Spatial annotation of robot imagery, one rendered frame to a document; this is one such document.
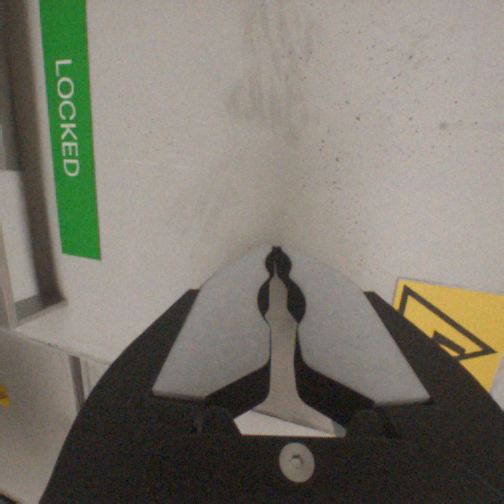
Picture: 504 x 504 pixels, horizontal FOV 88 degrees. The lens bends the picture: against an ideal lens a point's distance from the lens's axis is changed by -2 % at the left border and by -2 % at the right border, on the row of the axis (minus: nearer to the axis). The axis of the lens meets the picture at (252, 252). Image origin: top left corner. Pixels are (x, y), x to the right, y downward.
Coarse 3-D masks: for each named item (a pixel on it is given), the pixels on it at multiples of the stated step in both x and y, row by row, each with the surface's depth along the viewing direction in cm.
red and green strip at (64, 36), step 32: (64, 0) 14; (64, 32) 15; (64, 64) 15; (64, 96) 16; (64, 128) 16; (64, 160) 17; (64, 192) 18; (64, 224) 18; (96, 224) 17; (96, 256) 18
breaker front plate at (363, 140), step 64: (0, 0) 16; (128, 0) 14; (192, 0) 13; (256, 0) 12; (320, 0) 11; (384, 0) 11; (448, 0) 10; (0, 64) 16; (128, 64) 14; (192, 64) 13; (256, 64) 12; (320, 64) 12; (384, 64) 11; (448, 64) 10; (0, 128) 17; (128, 128) 15; (192, 128) 14; (256, 128) 13; (320, 128) 12; (384, 128) 12; (448, 128) 11; (0, 192) 19; (128, 192) 16; (192, 192) 15; (256, 192) 14; (320, 192) 13; (384, 192) 12; (448, 192) 11; (64, 256) 19; (128, 256) 17; (192, 256) 16; (320, 256) 14; (384, 256) 13; (448, 256) 12; (64, 320) 20; (128, 320) 18
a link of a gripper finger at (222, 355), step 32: (256, 256) 11; (224, 288) 9; (256, 288) 9; (192, 320) 8; (224, 320) 8; (256, 320) 8; (192, 352) 7; (224, 352) 7; (256, 352) 7; (160, 384) 6; (192, 384) 6; (224, 384) 6; (256, 384) 7
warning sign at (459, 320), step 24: (408, 288) 13; (432, 288) 12; (408, 312) 13; (432, 312) 13; (456, 312) 12; (480, 312) 12; (432, 336) 13; (456, 336) 12; (480, 336) 12; (480, 360) 12
